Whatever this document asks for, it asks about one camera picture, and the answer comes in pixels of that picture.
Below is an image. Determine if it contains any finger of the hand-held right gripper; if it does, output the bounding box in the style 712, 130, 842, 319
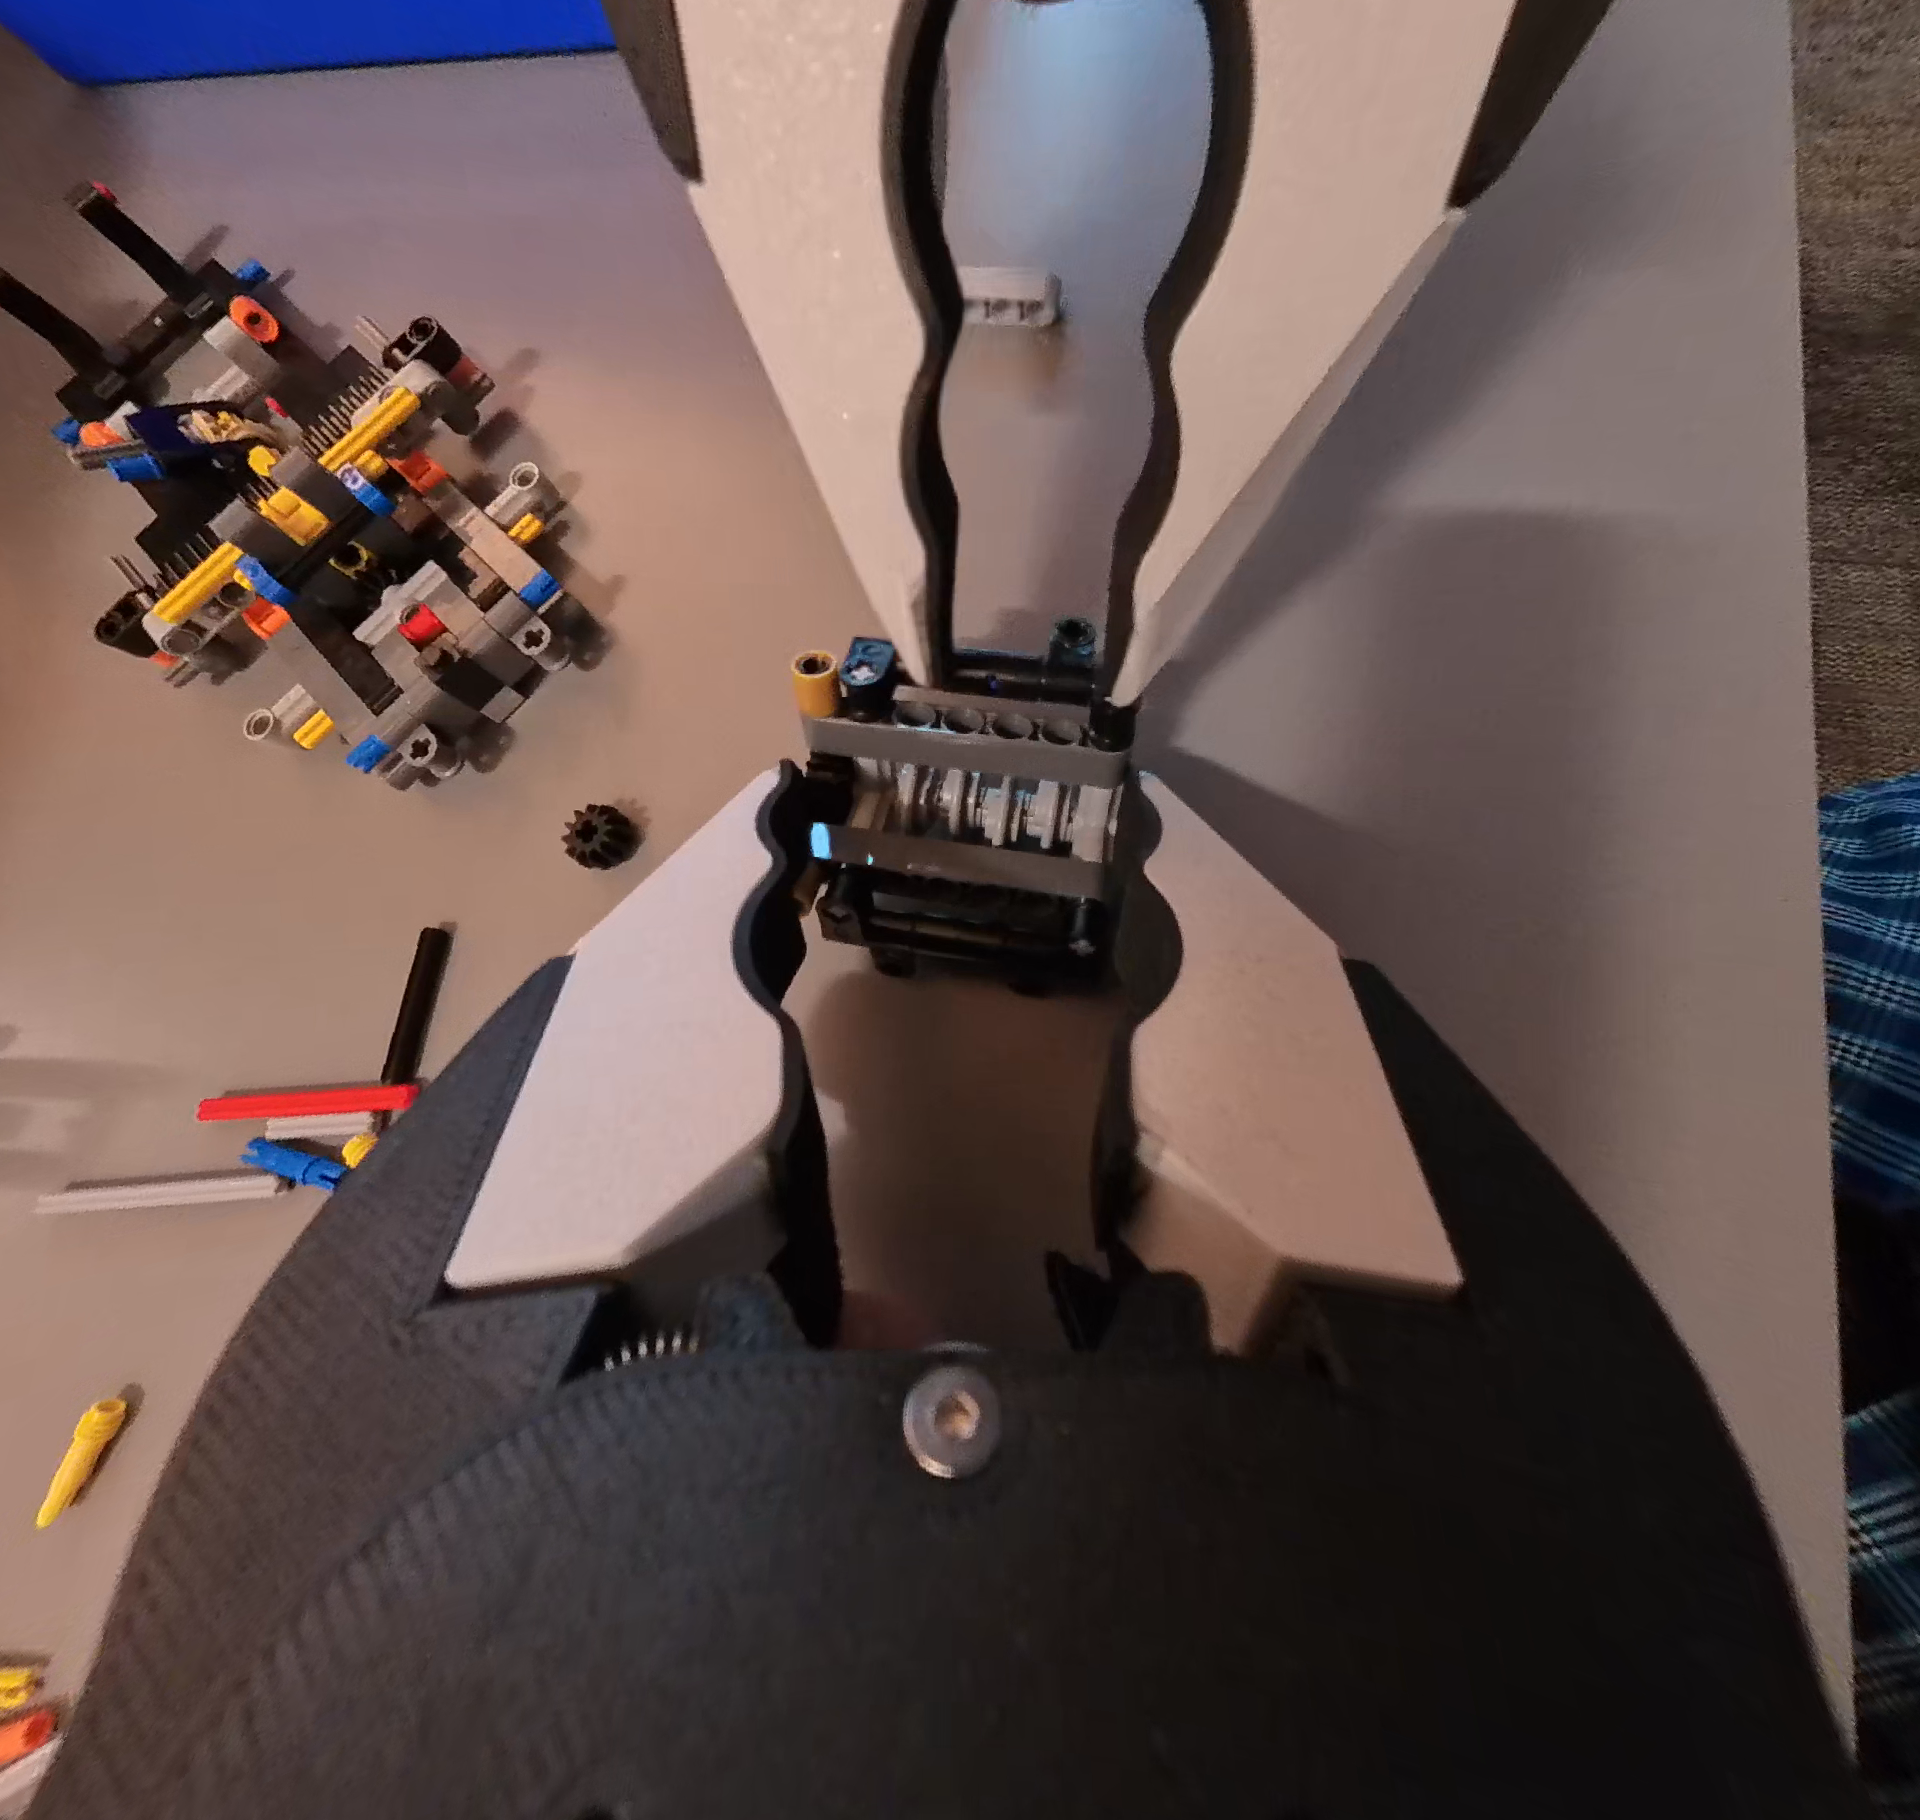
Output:
655, 0, 981, 663
1107, 0, 1558, 692

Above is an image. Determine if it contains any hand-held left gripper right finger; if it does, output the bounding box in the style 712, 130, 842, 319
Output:
1098, 773, 1468, 1315

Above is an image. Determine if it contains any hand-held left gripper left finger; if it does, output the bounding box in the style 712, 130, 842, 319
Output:
443, 758, 842, 1304

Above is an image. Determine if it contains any small grey lego engine assembly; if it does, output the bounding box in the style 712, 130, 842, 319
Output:
791, 646, 1130, 1005

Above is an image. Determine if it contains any black lego beam with pins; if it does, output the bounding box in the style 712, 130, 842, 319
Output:
840, 616, 1124, 707

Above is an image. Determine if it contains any black lego axle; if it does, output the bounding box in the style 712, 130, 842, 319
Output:
378, 926, 453, 1089

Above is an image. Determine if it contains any red lego axle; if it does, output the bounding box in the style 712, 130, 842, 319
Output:
196, 1084, 423, 1125

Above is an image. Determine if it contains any long grey lego axle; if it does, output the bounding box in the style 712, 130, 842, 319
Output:
33, 1169, 296, 1218

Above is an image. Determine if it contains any large multicoloured lego assembly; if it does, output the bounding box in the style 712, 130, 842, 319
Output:
0, 175, 609, 791

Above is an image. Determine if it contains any yellow pointed lego pin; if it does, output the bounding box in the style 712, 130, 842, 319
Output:
33, 1395, 132, 1533

